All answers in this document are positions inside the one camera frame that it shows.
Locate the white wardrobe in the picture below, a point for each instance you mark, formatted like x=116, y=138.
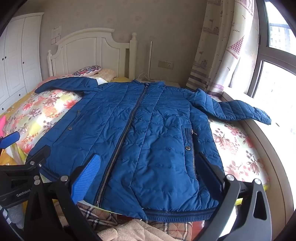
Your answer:
x=16, y=58

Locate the patterned colourful pillow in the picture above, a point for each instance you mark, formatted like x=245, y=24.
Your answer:
x=87, y=70

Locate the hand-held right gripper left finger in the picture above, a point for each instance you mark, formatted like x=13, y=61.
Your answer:
x=89, y=176

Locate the window sill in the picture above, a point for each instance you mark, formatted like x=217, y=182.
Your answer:
x=261, y=139

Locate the plaid blanket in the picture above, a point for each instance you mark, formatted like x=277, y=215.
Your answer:
x=92, y=214

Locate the white desk lamp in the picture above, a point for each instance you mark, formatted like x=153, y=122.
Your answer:
x=151, y=60

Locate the beige fleece cloth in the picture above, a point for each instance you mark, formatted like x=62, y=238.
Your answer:
x=134, y=231

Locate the window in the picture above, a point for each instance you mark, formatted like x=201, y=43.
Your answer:
x=275, y=76

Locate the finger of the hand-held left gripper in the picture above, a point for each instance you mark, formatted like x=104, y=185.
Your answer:
x=39, y=155
x=10, y=138

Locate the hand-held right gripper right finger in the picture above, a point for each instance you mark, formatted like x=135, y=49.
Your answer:
x=212, y=169

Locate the pale yellow textured pillow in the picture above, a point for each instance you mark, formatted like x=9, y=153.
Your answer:
x=107, y=74

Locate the white nightstand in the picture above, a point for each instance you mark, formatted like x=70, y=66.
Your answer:
x=172, y=83

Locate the yellow flowered bedsheet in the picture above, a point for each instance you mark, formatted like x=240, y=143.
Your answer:
x=120, y=79

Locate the printed striped curtain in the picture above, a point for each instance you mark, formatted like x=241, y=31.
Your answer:
x=222, y=46

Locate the blue quilted jacket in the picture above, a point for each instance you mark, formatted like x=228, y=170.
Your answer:
x=150, y=139

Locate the pink pillow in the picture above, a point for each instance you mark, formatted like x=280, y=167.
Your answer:
x=57, y=78

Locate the beige wall socket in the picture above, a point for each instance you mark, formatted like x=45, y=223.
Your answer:
x=165, y=64

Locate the floral quilt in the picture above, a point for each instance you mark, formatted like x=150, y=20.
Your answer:
x=41, y=109

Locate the white wooden headboard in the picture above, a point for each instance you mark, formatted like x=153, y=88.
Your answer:
x=87, y=51

